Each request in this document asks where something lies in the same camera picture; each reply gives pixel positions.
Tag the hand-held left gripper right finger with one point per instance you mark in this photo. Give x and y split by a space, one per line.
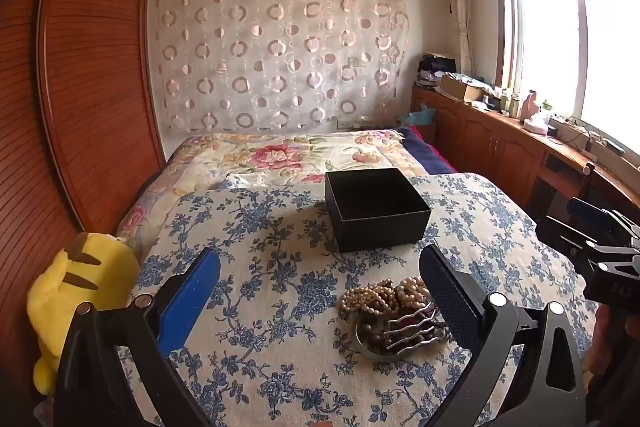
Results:
450 297

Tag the blue floral tablecloth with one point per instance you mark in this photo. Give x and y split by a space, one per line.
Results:
275 307

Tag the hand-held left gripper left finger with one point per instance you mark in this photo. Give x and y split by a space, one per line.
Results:
192 297

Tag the yellow plush toy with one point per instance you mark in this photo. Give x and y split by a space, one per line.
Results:
50 307

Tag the pile of dark clutter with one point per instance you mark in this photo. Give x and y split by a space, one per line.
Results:
432 69

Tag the person's right forearm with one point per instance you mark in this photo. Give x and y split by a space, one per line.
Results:
617 337

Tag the silver metal hair comb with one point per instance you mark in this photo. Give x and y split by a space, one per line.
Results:
415 327

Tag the black square box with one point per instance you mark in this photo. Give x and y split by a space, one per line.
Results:
360 227

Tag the pink figurine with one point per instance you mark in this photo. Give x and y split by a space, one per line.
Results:
530 104

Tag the circle patterned sheer curtain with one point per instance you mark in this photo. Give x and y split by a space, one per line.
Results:
275 57

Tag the long wooden cabinet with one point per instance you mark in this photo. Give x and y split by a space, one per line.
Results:
480 142

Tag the wooden framed window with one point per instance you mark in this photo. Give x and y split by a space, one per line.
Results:
550 32

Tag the floral bed quilt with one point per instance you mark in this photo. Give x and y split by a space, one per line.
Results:
275 152

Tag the pale green jade bangle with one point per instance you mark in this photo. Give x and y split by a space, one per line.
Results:
367 349

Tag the cardboard box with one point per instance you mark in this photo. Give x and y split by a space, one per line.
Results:
457 89

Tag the dark blue blanket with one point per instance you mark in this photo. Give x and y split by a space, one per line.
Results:
425 152

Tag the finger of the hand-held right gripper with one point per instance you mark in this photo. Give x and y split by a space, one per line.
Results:
565 234
595 209

